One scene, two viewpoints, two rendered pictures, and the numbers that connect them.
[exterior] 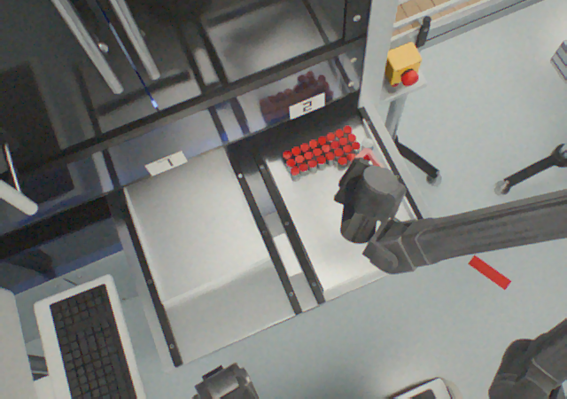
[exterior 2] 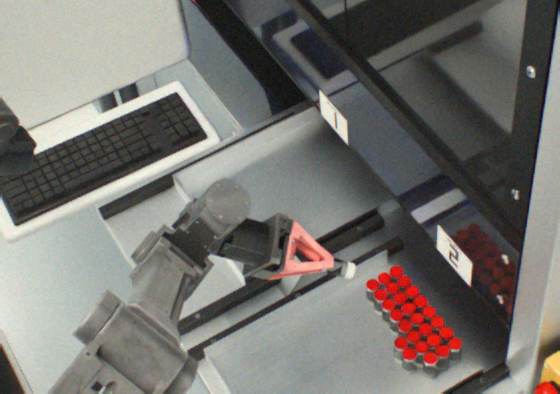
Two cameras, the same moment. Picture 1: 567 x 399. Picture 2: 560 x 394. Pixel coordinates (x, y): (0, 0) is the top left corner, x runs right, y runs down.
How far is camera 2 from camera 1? 0.99 m
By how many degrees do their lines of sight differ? 40
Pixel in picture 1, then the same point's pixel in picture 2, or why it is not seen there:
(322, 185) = (366, 336)
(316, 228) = (299, 337)
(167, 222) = (282, 167)
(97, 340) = (136, 143)
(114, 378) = (93, 169)
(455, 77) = not seen: outside the picture
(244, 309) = not seen: hidden behind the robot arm
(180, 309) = (170, 203)
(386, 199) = (202, 210)
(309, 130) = (454, 307)
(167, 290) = (193, 185)
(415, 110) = not seen: outside the picture
